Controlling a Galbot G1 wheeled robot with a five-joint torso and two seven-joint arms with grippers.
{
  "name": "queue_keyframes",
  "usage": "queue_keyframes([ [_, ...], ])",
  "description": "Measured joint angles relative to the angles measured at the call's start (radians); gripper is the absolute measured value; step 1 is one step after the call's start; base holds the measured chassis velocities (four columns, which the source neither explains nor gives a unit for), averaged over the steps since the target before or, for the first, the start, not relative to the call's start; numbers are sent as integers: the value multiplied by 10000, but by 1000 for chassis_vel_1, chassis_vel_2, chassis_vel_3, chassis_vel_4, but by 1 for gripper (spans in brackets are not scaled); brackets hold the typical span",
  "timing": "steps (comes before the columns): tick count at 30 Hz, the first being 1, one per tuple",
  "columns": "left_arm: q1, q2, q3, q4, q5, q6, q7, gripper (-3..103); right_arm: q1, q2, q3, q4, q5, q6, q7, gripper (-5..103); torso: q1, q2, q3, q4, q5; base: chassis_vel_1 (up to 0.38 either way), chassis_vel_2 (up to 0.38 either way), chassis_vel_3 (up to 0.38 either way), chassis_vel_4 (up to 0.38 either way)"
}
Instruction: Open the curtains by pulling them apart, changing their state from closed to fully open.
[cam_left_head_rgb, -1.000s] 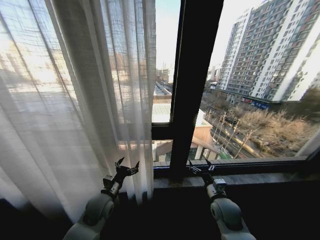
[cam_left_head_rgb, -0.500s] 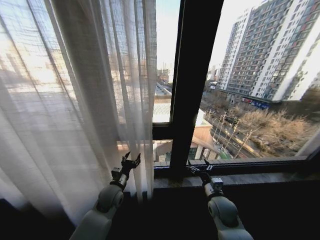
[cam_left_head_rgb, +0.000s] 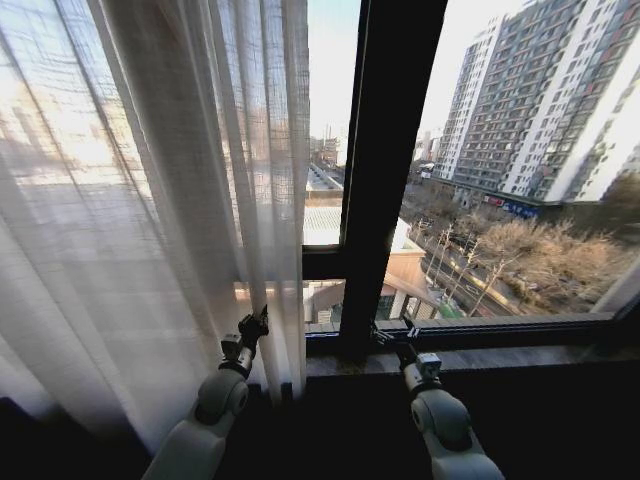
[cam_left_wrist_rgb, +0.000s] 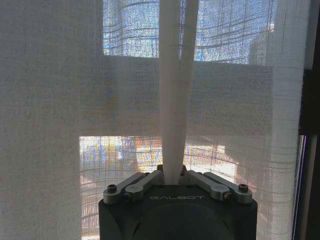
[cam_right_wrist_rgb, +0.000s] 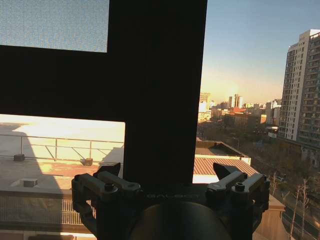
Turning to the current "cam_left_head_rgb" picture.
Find low white-roofed building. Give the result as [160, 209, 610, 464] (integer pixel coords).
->
[302, 163, 347, 247]

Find tan-roofed small building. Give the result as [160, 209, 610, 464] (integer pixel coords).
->
[375, 218, 454, 322]

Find tall grey apartment building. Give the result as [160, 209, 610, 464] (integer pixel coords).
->
[433, 0, 640, 205]

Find bare brown trees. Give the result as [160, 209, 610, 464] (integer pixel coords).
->
[414, 209, 636, 317]

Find sheer white curtain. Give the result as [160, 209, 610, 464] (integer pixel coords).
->
[0, 0, 312, 454]

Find black window frame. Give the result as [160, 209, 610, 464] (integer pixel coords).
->
[299, 0, 640, 362]

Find grey stone window sill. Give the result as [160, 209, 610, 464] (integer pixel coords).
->
[304, 343, 640, 377]

